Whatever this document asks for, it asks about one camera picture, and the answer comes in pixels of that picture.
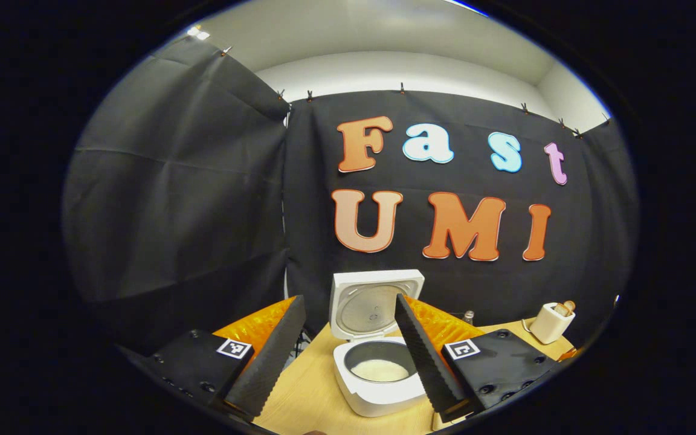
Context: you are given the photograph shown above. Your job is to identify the white rice cooker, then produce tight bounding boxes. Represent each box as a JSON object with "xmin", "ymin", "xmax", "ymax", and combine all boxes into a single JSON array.
[{"xmin": 329, "ymin": 269, "xmax": 439, "ymax": 417}]

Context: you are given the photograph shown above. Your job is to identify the white toaster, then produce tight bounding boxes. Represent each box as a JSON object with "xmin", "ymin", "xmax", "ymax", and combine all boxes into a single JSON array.
[{"xmin": 528, "ymin": 302, "xmax": 576, "ymax": 345}]

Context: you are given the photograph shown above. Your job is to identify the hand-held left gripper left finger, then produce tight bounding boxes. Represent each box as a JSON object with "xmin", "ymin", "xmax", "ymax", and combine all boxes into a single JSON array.
[{"xmin": 137, "ymin": 295, "xmax": 308, "ymax": 422}]

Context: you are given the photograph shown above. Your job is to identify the white rice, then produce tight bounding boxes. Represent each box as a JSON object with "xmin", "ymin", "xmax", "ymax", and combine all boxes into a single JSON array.
[{"xmin": 350, "ymin": 359, "xmax": 410, "ymax": 382}]

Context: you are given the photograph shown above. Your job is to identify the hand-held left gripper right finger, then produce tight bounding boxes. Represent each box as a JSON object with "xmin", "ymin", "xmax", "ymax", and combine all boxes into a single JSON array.
[{"xmin": 394, "ymin": 294, "xmax": 560, "ymax": 424}]

